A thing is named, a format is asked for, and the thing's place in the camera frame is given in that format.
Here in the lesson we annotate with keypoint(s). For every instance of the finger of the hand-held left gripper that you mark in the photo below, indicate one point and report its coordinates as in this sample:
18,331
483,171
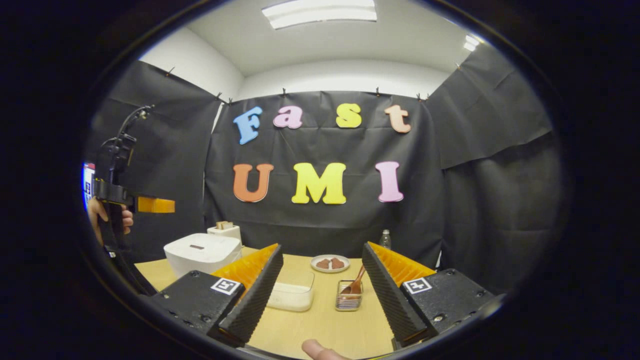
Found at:
156,205

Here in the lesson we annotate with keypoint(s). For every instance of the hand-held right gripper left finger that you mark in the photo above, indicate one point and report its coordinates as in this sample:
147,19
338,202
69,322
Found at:
255,295

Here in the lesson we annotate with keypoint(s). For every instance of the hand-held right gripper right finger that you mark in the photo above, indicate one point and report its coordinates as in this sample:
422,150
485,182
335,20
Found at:
392,300

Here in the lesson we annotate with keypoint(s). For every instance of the brown wooden spoon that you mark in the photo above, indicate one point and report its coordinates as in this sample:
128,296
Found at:
356,282

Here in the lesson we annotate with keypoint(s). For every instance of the white rice cooker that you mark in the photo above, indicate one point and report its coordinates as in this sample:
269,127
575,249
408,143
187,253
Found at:
200,252

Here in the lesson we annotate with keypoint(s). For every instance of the clear plastic rice box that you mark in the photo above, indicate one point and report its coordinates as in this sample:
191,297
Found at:
295,287

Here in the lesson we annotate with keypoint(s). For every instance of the small lit screen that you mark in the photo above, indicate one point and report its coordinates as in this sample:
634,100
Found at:
88,187

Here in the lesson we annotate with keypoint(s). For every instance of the clear plastic water bottle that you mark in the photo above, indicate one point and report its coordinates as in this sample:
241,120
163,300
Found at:
385,240

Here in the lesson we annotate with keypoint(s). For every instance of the brown meat piece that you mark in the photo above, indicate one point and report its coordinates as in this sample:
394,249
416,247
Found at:
323,264
337,263

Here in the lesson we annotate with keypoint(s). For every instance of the white round plate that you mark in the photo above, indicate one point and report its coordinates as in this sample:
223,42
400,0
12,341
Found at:
315,266

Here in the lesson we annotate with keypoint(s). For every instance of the white toaster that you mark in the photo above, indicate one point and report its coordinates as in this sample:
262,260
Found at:
225,235

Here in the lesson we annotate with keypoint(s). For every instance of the black backdrop cloth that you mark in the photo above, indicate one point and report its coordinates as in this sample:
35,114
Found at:
325,225

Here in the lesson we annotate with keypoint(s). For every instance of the ceiling light panel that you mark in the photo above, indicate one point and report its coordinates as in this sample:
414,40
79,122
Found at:
471,43
320,12

